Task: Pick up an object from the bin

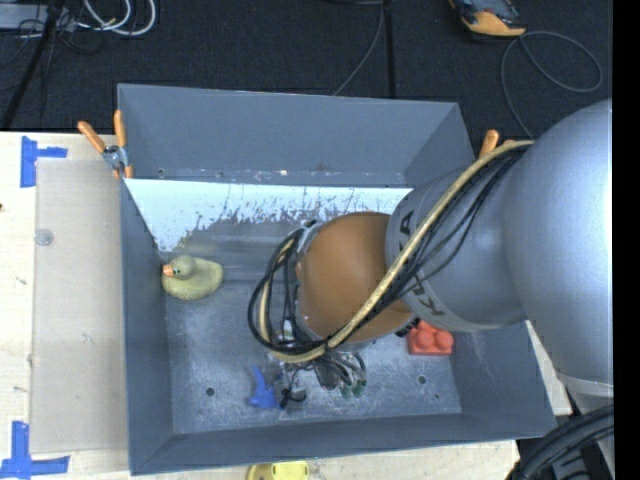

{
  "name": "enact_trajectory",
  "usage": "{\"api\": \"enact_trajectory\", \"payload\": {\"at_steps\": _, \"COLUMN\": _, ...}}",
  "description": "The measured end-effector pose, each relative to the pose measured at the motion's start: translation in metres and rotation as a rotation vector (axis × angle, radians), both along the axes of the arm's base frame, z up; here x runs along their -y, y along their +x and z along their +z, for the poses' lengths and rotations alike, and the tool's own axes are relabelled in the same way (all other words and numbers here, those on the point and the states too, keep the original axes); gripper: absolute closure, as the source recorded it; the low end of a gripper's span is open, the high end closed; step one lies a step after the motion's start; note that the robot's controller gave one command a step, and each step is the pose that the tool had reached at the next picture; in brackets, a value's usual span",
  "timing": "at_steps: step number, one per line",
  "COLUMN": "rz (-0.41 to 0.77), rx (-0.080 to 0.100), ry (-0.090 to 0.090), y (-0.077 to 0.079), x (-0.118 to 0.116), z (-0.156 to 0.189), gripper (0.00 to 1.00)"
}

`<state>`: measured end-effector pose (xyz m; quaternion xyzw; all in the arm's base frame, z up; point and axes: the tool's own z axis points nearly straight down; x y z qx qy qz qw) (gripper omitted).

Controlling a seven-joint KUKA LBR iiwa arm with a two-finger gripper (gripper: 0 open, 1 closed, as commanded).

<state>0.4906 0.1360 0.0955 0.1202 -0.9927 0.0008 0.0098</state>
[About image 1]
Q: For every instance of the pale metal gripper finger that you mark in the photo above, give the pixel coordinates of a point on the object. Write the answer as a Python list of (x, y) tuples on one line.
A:
[(289, 375), (297, 395)]

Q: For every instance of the grey metal bin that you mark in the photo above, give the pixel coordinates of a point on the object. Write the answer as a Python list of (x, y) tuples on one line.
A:
[(225, 348)]

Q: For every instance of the yellow rubber duck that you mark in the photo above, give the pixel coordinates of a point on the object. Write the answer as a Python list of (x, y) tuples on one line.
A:
[(192, 280)]

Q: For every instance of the pale wood flat board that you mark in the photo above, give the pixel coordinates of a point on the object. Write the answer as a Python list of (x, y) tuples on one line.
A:
[(75, 293)]

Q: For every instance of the red toy brick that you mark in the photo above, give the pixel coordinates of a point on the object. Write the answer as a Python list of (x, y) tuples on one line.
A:
[(432, 342)]

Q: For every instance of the blue plastic toy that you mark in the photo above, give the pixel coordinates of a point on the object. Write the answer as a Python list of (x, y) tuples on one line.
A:
[(261, 393)]

